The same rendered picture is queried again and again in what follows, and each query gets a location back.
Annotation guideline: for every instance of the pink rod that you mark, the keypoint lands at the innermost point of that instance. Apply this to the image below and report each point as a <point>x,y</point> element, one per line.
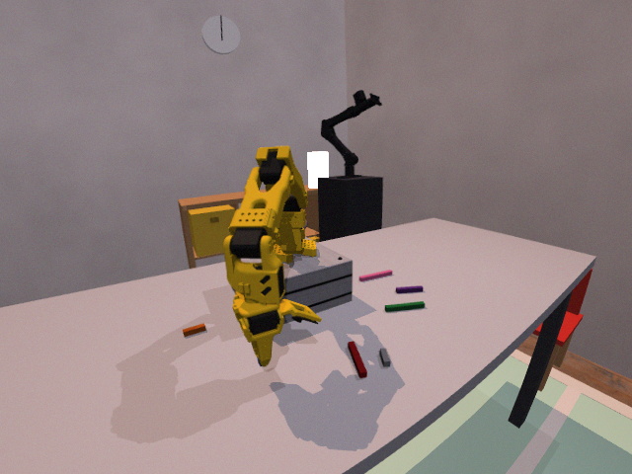
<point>376,275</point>

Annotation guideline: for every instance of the purple rod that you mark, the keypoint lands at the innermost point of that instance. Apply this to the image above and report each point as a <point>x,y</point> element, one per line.
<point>409,289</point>

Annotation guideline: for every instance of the dark red rectangular bar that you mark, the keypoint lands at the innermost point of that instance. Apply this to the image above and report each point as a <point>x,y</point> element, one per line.
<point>360,368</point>

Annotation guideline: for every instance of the orange rod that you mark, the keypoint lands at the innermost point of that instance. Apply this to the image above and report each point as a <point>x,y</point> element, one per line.
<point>194,330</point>

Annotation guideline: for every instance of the green rod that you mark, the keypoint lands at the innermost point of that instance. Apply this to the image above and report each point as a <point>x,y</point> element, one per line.
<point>404,306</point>

